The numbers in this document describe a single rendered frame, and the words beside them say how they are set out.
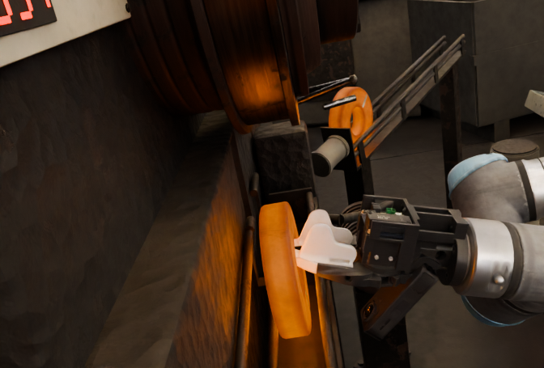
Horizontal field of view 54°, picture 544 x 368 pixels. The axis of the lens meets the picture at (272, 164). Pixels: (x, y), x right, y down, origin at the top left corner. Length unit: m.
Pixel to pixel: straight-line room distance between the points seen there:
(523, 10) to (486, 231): 2.37
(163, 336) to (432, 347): 1.33
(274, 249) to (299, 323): 0.08
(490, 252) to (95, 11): 0.46
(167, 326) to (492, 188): 0.55
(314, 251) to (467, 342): 1.10
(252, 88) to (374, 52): 2.86
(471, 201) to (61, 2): 0.61
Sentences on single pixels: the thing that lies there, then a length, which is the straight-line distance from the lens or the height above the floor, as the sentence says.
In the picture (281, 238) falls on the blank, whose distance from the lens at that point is 0.58.
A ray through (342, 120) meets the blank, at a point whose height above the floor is 0.73.
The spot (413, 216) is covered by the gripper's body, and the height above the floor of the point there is 0.80.
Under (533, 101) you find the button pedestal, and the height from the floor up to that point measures 0.60.
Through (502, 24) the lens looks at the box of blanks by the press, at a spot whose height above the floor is 0.61.
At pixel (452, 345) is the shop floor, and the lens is 1.66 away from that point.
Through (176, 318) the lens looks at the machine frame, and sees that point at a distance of 0.39.
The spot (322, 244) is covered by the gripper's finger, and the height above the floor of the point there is 0.78.
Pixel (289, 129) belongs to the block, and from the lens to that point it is 0.96.
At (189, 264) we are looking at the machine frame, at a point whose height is 0.87.
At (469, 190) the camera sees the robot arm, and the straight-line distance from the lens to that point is 0.82.
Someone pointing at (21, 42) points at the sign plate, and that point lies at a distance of 0.32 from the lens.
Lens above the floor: 1.08
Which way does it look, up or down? 21 degrees down
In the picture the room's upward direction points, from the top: 11 degrees counter-clockwise
